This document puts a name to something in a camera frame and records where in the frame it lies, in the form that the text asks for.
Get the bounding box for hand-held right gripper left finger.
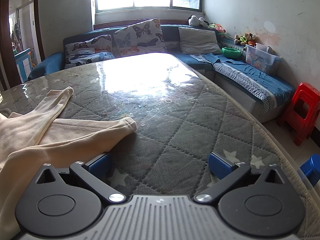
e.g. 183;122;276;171
35;152;126;204

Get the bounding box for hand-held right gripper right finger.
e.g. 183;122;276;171
194;152;292;204

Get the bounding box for cream long-sleeve garment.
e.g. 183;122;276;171
0;86;137;240

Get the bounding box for hanging clothes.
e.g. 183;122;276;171
10;22;22;48

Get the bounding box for blue plastic stool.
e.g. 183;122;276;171
299;154;320;187

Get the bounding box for blue patterned sofa cover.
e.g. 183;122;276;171
190;52;295;113

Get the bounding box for red plastic stool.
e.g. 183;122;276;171
276;82;320;147

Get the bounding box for clear plastic storage box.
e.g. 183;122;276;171
245;43;282;75

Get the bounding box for green plastic bowl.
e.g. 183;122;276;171
221;47;242;58

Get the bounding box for blue corner sofa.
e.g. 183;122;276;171
27;19;295;124

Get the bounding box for small butterfly print pillow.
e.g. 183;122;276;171
64;34;115;68

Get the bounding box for grey plain pillow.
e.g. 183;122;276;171
178;27;222;55

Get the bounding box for light blue cabinet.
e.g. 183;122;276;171
14;48;32;83

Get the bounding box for brown plush bears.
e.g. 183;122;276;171
234;32;257;47

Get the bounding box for large butterfly print pillow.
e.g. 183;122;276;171
113;18;167;57

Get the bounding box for colourful plush toy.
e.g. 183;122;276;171
209;23;227;34

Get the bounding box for black and white plush toy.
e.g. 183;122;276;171
188;15;209;28

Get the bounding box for dark wooden door frame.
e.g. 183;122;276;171
0;0;45;90

